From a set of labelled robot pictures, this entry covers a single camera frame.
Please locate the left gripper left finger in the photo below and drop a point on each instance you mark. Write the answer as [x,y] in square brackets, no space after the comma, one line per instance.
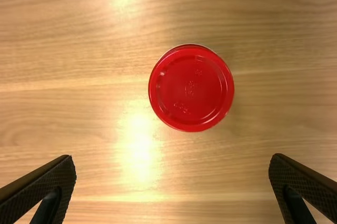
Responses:
[39,184]

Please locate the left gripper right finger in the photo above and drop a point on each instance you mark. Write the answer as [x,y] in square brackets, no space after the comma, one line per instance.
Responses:
[295,179]

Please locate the red cup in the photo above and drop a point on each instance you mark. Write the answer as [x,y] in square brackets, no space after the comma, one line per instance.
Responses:
[190,88]

